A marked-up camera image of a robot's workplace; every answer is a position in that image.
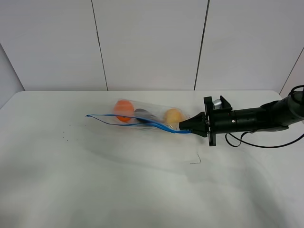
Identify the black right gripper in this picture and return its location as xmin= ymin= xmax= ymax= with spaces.
xmin=179 ymin=96 xmax=235 ymax=146

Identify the clear zip bag blue seal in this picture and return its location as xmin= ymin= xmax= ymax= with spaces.
xmin=87 ymin=99 xmax=191 ymax=134

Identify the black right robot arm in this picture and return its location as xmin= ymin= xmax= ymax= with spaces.
xmin=179 ymin=90 xmax=304 ymax=146

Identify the dark flat object in bag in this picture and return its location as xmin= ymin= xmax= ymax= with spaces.
xmin=134 ymin=108 xmax=159 ymax=124

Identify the yellow ball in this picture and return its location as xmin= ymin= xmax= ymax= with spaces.
xmin=164 ymin=108 xmax=185 ymax=124

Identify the orange ball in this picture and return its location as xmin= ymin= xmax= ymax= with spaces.
xmin=113 ymin=100 xmax=134 ymax=123

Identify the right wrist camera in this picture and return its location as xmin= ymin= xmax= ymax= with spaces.
xmin=213 ymin=96 xmax=232 ymax=110

